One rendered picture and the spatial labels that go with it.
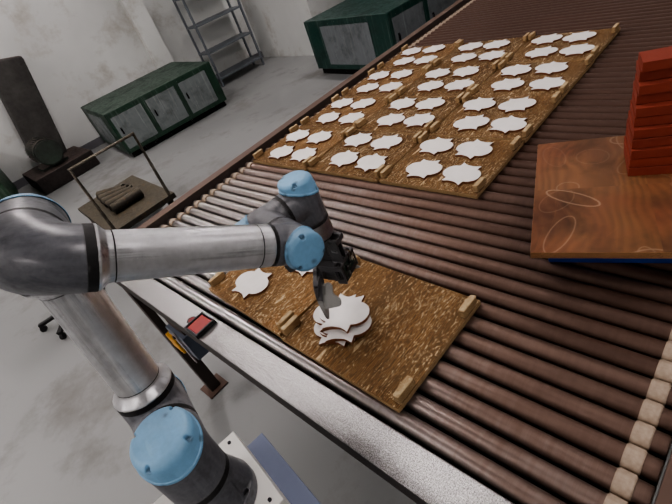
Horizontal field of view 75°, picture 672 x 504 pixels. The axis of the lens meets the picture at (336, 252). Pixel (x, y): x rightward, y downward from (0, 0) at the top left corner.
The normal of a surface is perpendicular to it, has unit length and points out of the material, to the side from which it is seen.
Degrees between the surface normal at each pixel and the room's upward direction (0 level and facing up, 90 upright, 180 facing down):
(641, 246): 0
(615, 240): 0
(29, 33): 90
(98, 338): 85
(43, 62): 90
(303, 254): 86
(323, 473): 0
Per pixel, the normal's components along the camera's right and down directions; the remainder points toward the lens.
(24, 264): 0.11, 0.14
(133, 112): 0.62, 0.31
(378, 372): -0.31, -0.75
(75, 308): 0.44, 0.36
